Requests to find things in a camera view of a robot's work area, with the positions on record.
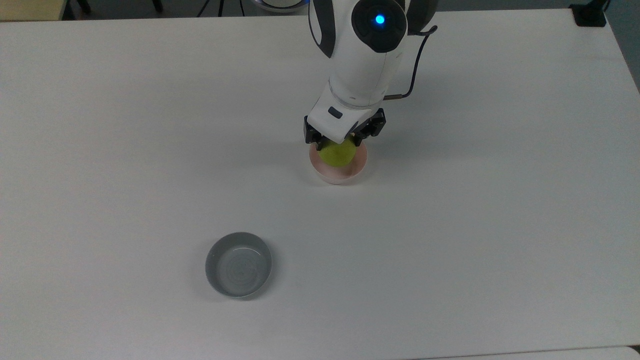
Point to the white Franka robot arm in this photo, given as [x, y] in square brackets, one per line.
[365, 65]

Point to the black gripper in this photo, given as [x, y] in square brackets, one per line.
[375, 127]

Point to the black tripod legs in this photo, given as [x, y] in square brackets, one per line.
[220, 7]

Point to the grey bowl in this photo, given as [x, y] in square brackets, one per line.
[238, 265]

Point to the white blue round device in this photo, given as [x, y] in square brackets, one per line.
[280, 5]

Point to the green ball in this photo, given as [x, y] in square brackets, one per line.
[337, 154]

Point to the pink bowl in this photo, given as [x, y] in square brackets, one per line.
[340, 176]

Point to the black furniture leg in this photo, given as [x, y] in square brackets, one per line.
[84, 6]
[157, 5]

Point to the black table clamp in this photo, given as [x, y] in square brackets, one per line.
[590, 16]

